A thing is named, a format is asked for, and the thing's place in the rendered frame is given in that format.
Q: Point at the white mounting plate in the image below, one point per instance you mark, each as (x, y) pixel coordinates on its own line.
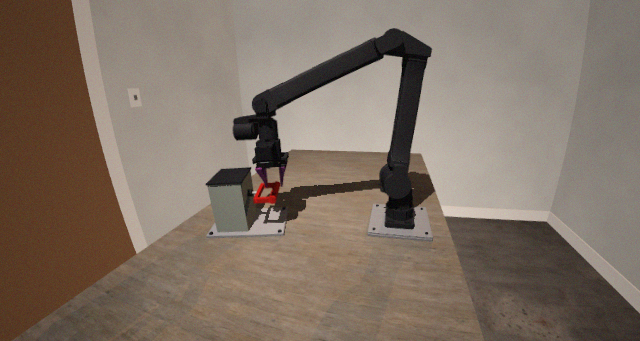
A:
(267, 222)

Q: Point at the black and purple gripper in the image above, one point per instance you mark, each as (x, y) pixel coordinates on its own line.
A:
(282, 165)

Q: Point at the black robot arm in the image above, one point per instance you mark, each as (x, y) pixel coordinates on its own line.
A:
(394, 180)

